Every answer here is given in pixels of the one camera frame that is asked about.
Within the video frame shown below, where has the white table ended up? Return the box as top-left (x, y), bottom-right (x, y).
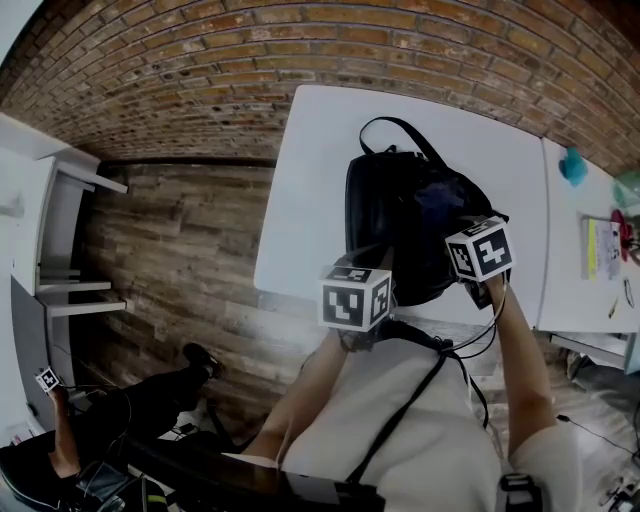
top-left (253, 84), bottom-right (549, 331)
top-left (532, 137), bottom-right (640, 334)

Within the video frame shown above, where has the red plastic object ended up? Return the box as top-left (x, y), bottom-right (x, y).
top-left (610, 208), bottom-right (640, 261)

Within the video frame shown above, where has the teal scrubber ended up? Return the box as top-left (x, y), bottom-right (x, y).
top-left (558, 146), bottom-right (589, 187)

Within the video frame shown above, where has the light blue table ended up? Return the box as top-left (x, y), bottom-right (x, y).
top-left (622, 329), bottom-right (640, 376)

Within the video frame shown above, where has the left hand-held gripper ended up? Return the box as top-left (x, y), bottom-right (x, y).
top-left (318, 245), bottom-right (396, 351)

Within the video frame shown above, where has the dark blue cloth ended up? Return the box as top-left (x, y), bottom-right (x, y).
top-left (414, 182), bottom-right (469, 221)

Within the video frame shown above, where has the black strap buckle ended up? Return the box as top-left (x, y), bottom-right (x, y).
top-left (497, 472), bottom-right (544, 512)

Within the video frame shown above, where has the black floor cable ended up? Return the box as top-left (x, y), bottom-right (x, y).
top-left (557, 413), bottom-right (640, 456)

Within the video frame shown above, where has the person's white shirt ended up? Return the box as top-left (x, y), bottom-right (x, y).
top-left (279, 339), bottom-right (584, 512)

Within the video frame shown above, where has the person's left forearm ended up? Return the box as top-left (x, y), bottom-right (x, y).
top-left (244, 329), bottom-right (351, 456)

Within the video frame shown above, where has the black backpack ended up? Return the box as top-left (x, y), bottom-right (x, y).
top-left (344, 117), bottom-right (510, 307)

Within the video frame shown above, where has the gray desk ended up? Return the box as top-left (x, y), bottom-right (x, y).
top-left (9, 277), bottom-right (76, 431)

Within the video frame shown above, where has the black shoulder strap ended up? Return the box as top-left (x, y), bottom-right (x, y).
top-left (344, 349), bottom-right (446, 484)

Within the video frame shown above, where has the black worn rig bar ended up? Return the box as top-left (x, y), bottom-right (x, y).
top-left (122, 432), bottom-right (386, 512)

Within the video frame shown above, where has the white desk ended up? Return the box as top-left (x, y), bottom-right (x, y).
top-left (0, 112), bottom-right (129, 319)

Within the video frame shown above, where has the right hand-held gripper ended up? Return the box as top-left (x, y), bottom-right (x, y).
top-left (444, 215), bottom-right (516, 310)

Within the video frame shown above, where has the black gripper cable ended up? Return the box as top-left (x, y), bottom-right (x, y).
top-left (439, 284), bottom-right (511, 431)

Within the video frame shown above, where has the yellow-edged white booklet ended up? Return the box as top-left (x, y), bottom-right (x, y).
top-left (579, 213), bottom-right (624, 281)

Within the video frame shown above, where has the person's right forearm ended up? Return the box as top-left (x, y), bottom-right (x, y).
top-left (482, 277), bottom-right (559, 456)

